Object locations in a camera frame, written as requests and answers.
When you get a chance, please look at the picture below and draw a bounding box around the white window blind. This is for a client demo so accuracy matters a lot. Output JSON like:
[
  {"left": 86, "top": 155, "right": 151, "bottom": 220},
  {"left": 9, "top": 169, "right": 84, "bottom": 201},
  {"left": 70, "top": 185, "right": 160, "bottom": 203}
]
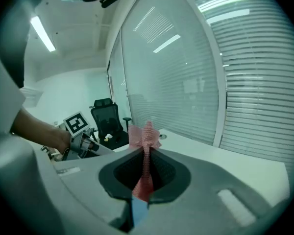
[{"left": 183, "top": 0, "right": 294, "bottom": 167}]

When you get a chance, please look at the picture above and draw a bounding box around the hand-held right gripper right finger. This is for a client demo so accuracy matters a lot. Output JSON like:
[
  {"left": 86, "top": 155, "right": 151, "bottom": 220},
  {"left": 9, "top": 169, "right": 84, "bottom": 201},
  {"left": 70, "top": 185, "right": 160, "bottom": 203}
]
[{"left": 147, "top": 147, "right": 272, "bottom": 234}]

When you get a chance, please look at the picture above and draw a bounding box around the person's white shirt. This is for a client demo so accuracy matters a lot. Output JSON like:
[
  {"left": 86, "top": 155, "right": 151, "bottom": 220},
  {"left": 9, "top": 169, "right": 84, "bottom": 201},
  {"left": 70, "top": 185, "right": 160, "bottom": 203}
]
[{"left": 0, "top": 0, "right": 48, "bottom": 135}]

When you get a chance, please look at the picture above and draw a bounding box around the person's left forearm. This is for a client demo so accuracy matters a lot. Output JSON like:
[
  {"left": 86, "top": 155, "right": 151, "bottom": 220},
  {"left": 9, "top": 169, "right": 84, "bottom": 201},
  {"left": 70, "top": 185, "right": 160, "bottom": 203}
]
[{"left": 10, "top": 107, "right": 72, "bottom": 154}]

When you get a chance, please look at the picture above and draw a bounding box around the pink cloth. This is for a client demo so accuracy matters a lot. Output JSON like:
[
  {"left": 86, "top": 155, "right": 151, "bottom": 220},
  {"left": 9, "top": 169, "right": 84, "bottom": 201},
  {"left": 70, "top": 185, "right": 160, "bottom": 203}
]
[{"left": 128, "top": 120, "right": 162, "bottom": 203}]

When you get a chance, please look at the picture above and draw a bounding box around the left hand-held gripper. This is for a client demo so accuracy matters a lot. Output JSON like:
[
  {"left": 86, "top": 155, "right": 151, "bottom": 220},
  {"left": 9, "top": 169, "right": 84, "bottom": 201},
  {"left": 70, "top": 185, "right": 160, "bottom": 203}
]
[{"left": 60, "top": 111, "right": 116, "bottom": 160}]

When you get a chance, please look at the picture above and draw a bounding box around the black office chair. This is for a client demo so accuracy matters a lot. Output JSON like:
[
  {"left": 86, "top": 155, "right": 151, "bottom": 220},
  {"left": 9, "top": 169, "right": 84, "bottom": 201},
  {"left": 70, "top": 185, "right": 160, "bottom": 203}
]
[{"left": 89, "top": 98, "right": 133, "bottom": 150}]

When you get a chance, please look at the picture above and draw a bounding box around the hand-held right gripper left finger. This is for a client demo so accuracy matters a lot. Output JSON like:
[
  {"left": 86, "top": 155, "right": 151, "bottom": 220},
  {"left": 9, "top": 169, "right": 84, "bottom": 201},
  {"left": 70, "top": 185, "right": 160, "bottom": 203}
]
[{"left": 53, "top": 146, "right": 146, "bottom": 232}]

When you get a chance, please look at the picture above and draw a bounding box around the long ceiling lamp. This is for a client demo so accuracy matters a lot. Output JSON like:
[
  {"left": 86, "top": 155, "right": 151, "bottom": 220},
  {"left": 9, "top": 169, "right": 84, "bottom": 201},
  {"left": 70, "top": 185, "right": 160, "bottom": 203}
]
[{"left": 30, "top": 15, "right": 57, "bottom": 52}]

